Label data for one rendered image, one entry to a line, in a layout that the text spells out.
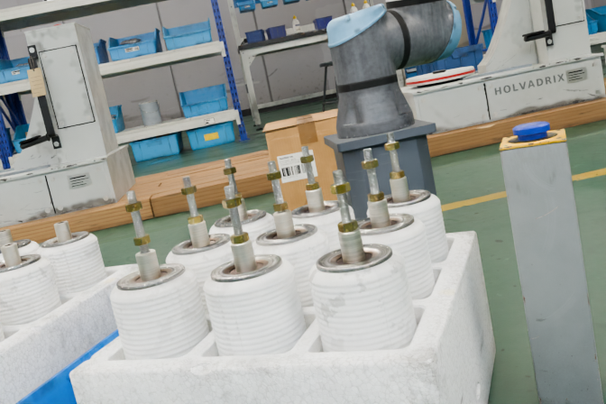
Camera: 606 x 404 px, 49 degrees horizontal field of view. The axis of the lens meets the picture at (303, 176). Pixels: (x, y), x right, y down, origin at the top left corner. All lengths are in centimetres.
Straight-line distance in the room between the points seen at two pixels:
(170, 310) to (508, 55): 253
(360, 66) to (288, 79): 782
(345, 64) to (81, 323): 64
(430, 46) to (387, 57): 10
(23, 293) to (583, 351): 73
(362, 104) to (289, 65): 783
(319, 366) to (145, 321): 20
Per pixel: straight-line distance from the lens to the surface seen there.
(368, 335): 64
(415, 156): 125
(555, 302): 82
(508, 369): 97
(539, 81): 297
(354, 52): 125
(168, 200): 265
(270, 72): 905
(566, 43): 310
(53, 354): 100
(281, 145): 186
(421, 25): 132
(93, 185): 276
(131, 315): 74
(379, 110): 124
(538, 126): 79
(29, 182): 282
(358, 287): 62
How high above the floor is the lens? 44
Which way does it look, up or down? 9 degrees down
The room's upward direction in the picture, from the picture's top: 12 degrees counter-clockwise
